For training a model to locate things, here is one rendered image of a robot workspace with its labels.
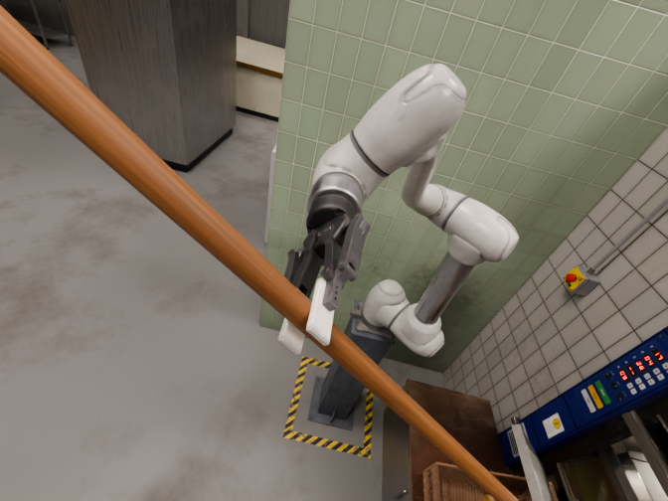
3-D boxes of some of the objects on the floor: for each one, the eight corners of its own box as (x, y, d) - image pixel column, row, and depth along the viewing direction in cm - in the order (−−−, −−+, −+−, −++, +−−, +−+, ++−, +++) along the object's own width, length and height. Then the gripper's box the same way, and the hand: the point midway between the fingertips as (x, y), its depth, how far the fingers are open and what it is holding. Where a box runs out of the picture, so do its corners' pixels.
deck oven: (162, 112, 524) (135, -76, 380) (238, 132, 529) (240, -45, 384) (86, 150, 392) (0, -115, 247) (189, 177, 397) (163, -69, 252)
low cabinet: (309, 96, 779) (315, 57, 723) (285, 125, 600) (290, 76, 543) (237, 77, 774) (237, 35, 717) (190, 99, 594) (186, 47, 538)
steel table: (-10, 23, 679) (-34, -37, 616) (76, 46, 685) (60, -11, 622) (-45, 25, 624) (-76, -40, 561) (48, 50, 629) (28, -12, 567)
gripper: (389, 208, 47) (392, 342, 29) (309, 249, 54) (272, 377, 36) (362, 169, 43) (346, 293, 25) (281, 219, 51) (224, 343, 33)
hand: (309, 315), depth 33 cm, fingers closed on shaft, 3 cm apart
